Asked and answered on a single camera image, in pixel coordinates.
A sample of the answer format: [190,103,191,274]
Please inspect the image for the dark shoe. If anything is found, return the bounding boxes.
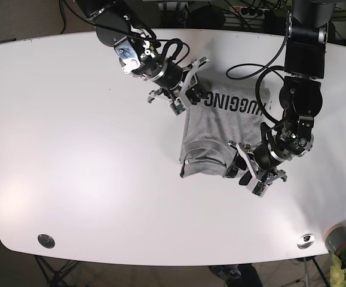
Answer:
[208,264,241,282]

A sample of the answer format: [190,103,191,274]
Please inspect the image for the right table grommet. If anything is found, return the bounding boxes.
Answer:
[297,234,315,249]

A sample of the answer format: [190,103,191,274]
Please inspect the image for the white power strip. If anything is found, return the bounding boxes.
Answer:
[234,6,265,17]

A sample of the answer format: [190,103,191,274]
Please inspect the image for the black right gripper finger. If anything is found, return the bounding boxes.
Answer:
[187,76,210,105]

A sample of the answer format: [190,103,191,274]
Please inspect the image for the left table grommet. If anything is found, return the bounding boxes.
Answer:
[38,234,55,249]

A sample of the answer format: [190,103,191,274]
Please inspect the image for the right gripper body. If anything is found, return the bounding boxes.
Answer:
[114,37,206,105]

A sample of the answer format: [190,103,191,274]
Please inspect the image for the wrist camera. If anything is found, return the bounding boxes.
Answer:
[246,178,270,197]
[169,98,187,116]

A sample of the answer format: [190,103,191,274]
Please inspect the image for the grey plant pot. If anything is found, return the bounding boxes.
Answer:
[323,224,346,256]

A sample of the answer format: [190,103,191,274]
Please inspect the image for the black folding stand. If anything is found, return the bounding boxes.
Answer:
[34,255,81,287]

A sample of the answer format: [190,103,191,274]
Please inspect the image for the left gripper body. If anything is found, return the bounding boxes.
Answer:
[228,116,314,185]

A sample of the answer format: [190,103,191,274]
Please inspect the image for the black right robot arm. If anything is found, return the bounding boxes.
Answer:
[76,1,207,105]

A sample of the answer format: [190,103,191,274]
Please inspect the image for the dark trouser leg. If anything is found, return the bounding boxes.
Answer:
[238,264,263,287]

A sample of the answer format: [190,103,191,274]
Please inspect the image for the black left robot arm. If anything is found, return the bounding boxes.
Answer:
[228,1,337,196]

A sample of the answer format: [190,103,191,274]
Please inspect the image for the tangled black cables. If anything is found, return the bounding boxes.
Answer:
[160,0,346,36]

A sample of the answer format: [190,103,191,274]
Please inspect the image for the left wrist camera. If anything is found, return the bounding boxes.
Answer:
[246,178,270,197]

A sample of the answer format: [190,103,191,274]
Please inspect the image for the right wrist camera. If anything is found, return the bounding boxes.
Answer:
[169,98,187,116]

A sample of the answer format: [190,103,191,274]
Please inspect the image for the table grommet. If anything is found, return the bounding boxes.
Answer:
[297,234,315,249]
[38,234,55,249]

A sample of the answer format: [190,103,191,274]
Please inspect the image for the grey T-shirt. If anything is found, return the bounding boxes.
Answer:
[179,83,264,178]

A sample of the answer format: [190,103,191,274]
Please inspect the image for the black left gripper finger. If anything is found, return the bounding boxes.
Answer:
[239,172,252,186]
[225,151,246,178]

